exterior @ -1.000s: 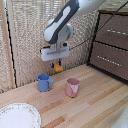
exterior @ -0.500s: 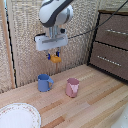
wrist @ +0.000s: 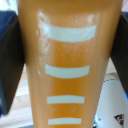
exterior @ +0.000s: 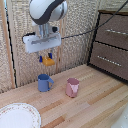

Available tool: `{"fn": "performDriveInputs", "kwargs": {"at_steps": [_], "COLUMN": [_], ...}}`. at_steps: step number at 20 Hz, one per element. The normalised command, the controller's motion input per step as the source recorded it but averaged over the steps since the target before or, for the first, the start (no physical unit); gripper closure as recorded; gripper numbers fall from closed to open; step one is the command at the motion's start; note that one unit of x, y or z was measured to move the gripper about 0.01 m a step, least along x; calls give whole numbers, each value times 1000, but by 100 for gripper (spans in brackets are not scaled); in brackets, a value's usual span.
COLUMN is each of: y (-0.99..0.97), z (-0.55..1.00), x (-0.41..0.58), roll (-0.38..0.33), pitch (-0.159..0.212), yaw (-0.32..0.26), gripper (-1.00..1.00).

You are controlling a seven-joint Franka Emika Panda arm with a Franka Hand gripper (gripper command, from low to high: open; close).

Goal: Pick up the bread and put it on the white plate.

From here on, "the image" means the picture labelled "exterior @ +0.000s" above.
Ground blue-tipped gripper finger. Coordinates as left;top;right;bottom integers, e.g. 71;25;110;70
38;54;44;64
47;51;54;60

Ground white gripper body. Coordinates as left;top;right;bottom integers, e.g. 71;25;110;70
22;25;63;55

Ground blue mug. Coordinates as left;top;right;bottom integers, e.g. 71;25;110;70
37;73;55;93

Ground woven bamboo screen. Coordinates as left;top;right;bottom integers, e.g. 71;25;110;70
0;0;128;94

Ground pink mug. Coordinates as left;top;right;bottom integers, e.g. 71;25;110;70
64;77;81;98

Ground white plate with patterned rim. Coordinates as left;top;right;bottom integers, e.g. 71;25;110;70
0;102;42;128

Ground dark brown drawer cabinet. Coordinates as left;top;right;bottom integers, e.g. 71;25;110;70
87;9;128;82

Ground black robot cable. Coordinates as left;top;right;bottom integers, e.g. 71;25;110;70
61;0;128;40

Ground silver drawer handle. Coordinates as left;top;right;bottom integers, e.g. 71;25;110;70
106;28;128;36
96;55;123;68

